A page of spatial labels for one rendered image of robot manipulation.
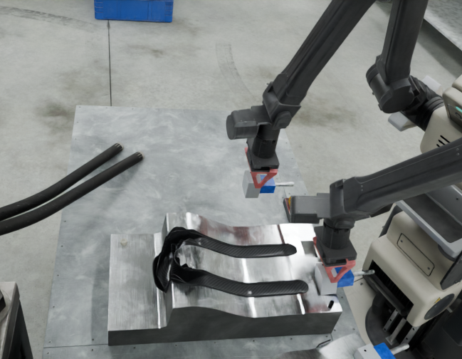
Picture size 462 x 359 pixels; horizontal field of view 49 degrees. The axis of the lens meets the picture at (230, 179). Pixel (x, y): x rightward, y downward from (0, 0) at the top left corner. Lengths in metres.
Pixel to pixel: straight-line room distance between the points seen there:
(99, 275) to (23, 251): 1.15
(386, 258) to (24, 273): 1.48
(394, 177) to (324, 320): 0.46
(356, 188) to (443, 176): 0.19
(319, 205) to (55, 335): 0.61
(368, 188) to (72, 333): 0.68
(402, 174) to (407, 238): 0.62
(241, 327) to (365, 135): 2.38
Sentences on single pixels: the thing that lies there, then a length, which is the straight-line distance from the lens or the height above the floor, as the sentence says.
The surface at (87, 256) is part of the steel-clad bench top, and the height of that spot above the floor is 0.80.
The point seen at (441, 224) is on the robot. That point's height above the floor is 1.04.
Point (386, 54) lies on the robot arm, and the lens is 1.14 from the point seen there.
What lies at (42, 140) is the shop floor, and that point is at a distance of 2.93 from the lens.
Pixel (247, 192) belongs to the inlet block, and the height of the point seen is 0.93.
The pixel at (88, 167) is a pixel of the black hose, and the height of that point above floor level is 0.85.
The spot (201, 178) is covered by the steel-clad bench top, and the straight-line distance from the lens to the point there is 1.49.
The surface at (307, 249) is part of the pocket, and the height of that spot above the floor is 0.86.
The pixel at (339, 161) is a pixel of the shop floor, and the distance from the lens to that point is 3.05.
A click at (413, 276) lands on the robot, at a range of 1.43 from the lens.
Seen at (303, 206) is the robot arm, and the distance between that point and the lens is 1.00.
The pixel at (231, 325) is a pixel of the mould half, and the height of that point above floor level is 0.86.
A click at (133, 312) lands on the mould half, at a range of 1.11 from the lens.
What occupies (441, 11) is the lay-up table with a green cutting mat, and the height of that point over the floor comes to 0.26.
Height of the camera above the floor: 1.79
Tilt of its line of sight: 41 degrees down
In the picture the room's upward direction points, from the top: 11 degrees clockwise
